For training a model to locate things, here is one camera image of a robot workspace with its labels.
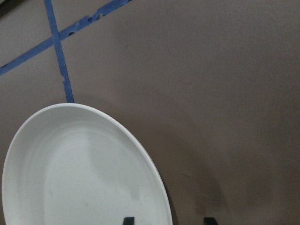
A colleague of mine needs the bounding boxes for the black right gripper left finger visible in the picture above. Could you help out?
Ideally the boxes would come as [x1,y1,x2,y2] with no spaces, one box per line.
[123,217,135,225]

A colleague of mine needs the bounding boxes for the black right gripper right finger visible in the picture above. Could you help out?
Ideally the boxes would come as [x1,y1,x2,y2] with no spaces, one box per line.
[203,217,218,225]

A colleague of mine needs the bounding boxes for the white round plate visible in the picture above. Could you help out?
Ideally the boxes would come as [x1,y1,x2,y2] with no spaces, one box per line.
[1,103,173,225]

